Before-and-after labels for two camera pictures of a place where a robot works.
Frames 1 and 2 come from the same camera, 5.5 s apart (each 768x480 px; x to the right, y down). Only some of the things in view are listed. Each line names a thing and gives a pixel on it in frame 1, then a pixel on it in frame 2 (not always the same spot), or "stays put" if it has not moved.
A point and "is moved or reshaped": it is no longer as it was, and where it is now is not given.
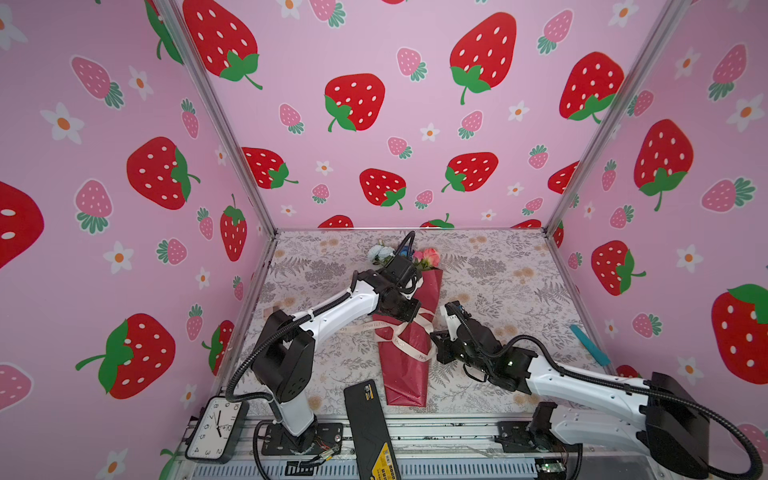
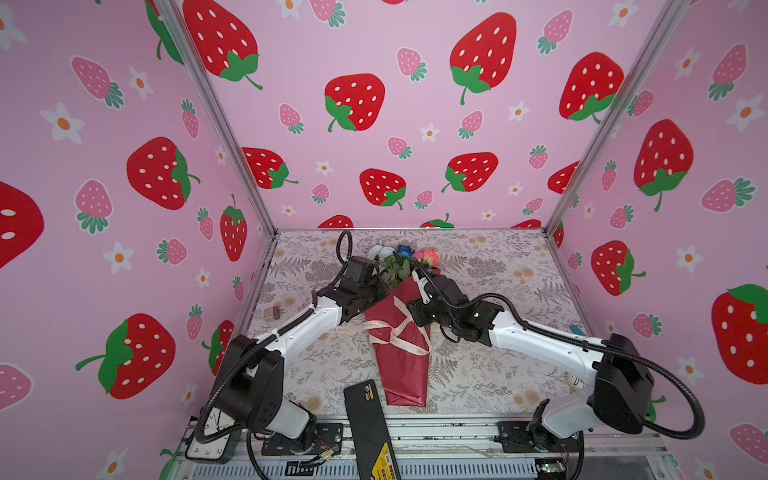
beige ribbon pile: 389,331 is moved or reshaped
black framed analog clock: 217,430 stays put
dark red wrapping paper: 406,346 stays put
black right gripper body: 452,350 → 422,310
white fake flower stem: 380,254 stays put
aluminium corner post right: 568,201 stays put
